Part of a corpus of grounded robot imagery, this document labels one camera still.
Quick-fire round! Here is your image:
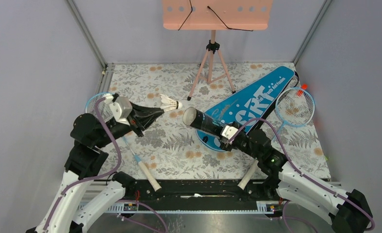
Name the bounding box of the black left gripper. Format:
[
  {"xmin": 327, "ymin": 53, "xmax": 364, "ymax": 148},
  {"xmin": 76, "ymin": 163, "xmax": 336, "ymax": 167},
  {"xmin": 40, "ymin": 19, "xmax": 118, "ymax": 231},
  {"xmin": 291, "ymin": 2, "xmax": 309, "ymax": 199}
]
[{"xmin": 96, "ymin": 100, "xmax": 166, "ymax": 147}]

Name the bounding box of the white shuttlecock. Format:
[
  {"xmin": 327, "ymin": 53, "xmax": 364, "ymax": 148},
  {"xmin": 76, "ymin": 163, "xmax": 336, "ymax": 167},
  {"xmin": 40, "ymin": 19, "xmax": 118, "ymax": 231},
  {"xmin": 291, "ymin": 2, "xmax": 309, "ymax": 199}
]
[{"xmin": 159, "ymin": 94, "xmax": 183, "ymax": 112}]

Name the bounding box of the blue racket cover bag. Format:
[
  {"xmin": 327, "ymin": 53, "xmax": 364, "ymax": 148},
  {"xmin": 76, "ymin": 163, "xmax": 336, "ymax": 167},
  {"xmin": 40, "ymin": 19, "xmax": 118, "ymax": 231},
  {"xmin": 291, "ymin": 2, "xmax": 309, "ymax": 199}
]
[{"xmin": 195, "ymin": 67, "xmax": 296, "ymax": 152}]

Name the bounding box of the black shuttlecock tube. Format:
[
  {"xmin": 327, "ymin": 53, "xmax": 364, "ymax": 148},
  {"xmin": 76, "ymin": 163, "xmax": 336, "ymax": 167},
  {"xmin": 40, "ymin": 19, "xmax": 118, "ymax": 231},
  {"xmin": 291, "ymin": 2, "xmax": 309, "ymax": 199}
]
[{"xmin": 183, "ymin": 107, "xmax": 229, "ymax": 138}]

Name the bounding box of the blue badminton racket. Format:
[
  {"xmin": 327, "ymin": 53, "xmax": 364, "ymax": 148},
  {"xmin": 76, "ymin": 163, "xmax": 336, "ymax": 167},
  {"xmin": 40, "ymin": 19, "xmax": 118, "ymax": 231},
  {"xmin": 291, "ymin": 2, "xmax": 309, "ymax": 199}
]
[
  {"xmin": 85, "ymin": 92, "xmax": 161, "ymax": 191},
  {"xmin": 237, "ymin": 87, "xmax": 316, "ymax": 191}
]

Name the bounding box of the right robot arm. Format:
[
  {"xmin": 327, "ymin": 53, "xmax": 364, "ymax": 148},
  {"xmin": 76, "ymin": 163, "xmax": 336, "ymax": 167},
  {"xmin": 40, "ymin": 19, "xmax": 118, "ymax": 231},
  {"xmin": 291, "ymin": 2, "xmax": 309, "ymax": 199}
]
[{"xmin": 219, "ymin": 126, "xmax": 375, "ymax": 233}]

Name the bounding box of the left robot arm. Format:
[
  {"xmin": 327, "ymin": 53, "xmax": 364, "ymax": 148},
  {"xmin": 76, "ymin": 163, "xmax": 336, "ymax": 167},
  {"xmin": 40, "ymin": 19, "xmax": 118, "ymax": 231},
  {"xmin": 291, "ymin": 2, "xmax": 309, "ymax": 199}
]
[{"xmin": 27, "ymin": 102, "xmax": 164, "ymax": 233}]

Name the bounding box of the floral patterned mat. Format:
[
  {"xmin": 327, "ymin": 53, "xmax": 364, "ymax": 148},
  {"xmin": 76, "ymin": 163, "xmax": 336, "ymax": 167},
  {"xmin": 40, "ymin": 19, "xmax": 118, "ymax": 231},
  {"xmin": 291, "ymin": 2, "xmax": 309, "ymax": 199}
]
[{"xmin": 106, "ymin": 64, "xmax": 331, "ymax": 180}]

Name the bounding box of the pink music stand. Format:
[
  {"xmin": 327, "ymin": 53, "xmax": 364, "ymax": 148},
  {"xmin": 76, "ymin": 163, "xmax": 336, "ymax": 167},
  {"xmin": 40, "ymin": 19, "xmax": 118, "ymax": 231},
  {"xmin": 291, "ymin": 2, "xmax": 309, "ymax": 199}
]
[{"xmin": 162, "ymin": 0, "xmax": 273, "ymax": 100}]

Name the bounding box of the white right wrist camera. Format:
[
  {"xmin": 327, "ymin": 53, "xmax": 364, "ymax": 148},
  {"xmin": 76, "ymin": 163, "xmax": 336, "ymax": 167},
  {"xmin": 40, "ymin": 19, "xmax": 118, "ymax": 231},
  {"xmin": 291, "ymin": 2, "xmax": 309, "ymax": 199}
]
[{"xmin": 220, "ymin": 125, "xmax": 238, "ymax": 141}]

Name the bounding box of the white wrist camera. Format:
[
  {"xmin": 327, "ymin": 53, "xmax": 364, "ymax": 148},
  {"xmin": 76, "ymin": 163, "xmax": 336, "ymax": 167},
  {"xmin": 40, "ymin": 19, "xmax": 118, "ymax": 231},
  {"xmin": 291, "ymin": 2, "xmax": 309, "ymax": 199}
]
[
  {"xmin": 220, "ymin": 125, "xmax": 238, "ymax": 141},
  {"xmin": 109, "ymin": 93, "xmax": 132, "ymax": 125}
]

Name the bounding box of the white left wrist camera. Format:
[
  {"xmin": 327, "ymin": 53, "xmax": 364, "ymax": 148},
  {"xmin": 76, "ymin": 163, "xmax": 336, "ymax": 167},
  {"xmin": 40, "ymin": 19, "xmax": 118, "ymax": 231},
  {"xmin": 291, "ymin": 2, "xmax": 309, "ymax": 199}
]
[{"xmin": 109, "ymin": 93, "xmax": 132, "ymax": 125}]

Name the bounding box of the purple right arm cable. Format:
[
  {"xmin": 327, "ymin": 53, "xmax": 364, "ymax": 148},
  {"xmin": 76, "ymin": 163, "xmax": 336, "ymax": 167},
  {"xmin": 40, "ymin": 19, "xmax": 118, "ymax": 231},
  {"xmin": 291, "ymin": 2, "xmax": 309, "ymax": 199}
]
[{"xmin": 229, "ymin": 117, "xmax": 376, "ymax": 233}]

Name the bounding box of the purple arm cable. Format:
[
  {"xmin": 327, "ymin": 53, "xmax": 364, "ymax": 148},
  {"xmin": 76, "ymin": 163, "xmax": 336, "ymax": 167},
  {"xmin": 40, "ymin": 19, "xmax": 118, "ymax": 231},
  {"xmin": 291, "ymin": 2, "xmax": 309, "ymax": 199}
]
[
  {"xmin": 43, "ymin": 97, "xmax": 169, "ymax": 233},
  {"xmin": 229, "ymin": 117, "xmax": 376, "ymax": 233}
]

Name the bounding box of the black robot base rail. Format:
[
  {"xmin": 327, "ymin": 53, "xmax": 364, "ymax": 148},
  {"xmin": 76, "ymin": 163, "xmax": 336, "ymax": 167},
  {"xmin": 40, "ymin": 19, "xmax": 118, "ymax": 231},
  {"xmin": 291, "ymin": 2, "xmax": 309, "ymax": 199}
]
[{"xmin": 123, "ymin": 179, "xmax": 280, "ymax": 212}]

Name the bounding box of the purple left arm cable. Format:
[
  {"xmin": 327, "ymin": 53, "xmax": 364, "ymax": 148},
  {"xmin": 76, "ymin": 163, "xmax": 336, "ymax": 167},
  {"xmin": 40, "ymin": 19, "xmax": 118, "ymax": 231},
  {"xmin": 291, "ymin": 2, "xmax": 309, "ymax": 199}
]
[{"xmin": 43, "ymin": 97, "xmax": 169, "ymax": 233}]

